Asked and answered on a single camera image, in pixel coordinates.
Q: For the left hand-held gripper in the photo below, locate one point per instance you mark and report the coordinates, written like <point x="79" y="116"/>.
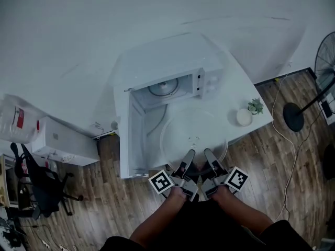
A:
<point x="161" y="181"/>

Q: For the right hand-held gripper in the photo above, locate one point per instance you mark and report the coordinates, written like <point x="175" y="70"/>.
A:
<point x="236" y="178"/>

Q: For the clear glass turntable plate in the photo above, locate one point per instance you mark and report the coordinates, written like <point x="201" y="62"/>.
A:
<point x="183" y="129"/>

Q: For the white microwave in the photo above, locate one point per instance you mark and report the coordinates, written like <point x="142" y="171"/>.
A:
<point x="167" y="59"/>

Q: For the person's right forearm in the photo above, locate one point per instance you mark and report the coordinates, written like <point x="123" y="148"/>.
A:
<point x="240" y="213"/>

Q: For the person's left forearm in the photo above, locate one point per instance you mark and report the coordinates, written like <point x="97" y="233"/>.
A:
<point x="159" y="218"/>

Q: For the small white round bowl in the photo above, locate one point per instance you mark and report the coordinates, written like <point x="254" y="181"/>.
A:
<point x="244" y="117"/>

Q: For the person's black clothing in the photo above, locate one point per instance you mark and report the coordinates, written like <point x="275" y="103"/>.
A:
<point x="199" y="229"/>

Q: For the small potted succulent plant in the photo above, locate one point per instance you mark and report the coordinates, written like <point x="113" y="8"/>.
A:
<point x="256" y="106"/>

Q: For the small grey round object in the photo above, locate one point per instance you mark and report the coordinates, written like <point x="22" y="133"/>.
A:
<point x="114" y="125"/>

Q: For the black standing fan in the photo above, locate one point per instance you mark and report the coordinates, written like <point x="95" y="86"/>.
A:
<point x="293" y="116"/>

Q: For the black round seat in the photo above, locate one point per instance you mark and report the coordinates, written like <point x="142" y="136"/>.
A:
<point x="330" y="161"/>

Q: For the white appliance box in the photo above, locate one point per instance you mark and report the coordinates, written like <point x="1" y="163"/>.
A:
<point x="65" y="142"/>

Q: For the white power box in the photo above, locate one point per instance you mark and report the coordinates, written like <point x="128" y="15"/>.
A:
<point x="327" y="107"/>

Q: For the black office chair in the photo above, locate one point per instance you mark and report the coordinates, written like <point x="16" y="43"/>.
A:
<point x="44" y="187"/>

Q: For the clear plastic bag red label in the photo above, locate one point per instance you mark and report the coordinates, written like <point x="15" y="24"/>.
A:
<point x="15" y="119"/>

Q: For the wooden shelf unit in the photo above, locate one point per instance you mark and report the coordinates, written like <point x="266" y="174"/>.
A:
<point x="6" y="182"/>

